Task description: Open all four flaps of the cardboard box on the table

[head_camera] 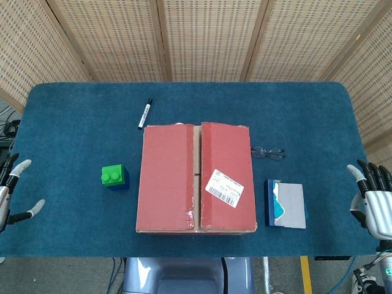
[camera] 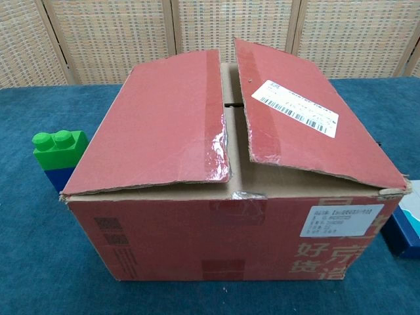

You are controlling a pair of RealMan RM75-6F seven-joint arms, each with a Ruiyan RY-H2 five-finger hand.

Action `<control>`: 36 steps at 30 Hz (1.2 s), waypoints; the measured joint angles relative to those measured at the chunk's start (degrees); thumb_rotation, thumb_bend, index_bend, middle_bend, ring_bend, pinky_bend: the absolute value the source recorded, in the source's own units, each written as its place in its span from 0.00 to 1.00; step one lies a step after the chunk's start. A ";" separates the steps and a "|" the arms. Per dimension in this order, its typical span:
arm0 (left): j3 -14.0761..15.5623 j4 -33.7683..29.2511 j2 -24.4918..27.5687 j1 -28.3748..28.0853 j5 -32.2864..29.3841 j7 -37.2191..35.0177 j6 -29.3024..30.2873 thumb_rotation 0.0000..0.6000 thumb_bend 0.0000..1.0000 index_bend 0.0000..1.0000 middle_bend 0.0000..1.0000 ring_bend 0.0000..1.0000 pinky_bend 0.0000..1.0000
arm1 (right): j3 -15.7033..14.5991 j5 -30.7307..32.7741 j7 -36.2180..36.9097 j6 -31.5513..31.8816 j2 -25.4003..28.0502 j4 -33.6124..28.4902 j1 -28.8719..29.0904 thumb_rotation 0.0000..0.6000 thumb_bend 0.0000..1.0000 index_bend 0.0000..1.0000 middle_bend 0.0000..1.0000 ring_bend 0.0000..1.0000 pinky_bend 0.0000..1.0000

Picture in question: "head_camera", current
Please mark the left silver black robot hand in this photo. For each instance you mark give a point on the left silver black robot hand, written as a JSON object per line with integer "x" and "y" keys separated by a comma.
{"x": 4, "y": 199}

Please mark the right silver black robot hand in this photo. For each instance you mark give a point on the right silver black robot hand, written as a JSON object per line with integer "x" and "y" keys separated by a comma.
{"x": 378, "y": 208}

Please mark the red cardboard box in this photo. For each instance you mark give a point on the red cardboard box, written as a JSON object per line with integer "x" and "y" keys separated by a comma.
{"x": 167, "y": 177}

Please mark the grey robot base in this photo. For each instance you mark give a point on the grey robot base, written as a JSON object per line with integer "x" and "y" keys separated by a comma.
{"x": 186, "y": 275}

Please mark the blue grey book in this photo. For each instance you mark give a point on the blue grey book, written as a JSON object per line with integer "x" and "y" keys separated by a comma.
{"x": 292, "y": 205}

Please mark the green toy brick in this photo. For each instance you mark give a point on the green toy brick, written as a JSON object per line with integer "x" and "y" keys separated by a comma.
{"x": 114, "y": 174}

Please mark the black eyeglasses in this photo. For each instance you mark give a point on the black eyeglasses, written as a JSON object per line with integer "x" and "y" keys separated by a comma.
{"x": 275, "y": 154}

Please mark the metal table leg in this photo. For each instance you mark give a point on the metal table leg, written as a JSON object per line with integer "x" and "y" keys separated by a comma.
{"x": 266, "y": 275}

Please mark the black white marker pen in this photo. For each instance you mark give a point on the black white marker pen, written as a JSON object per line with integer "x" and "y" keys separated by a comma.
{"x": 144, "y": 112}

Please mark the woven wooden folding screen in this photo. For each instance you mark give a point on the woven wooden folding screen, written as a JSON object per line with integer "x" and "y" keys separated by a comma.
{"x": 208, "y": 39}

